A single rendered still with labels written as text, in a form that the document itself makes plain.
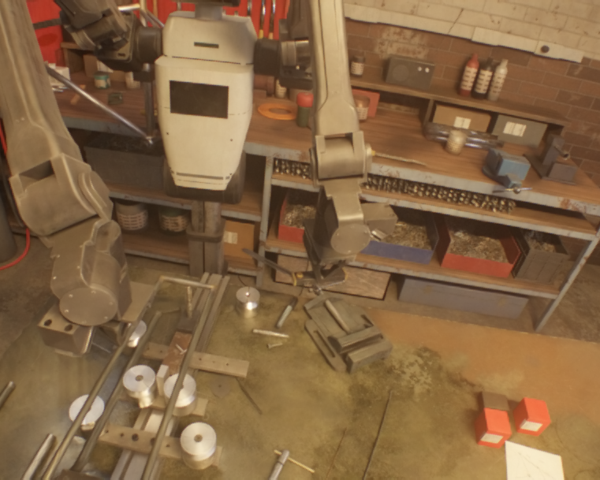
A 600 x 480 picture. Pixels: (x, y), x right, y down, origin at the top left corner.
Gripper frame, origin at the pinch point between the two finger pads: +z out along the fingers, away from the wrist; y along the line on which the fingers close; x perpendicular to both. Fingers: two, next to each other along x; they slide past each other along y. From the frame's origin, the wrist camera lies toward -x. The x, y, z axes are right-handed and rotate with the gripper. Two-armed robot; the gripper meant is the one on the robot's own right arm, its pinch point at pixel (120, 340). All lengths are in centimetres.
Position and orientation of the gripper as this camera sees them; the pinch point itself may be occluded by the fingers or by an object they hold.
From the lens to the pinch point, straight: 65.9
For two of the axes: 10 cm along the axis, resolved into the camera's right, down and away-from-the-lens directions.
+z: -1.2, 7.9, 6.0
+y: 9.8, 1.8, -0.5
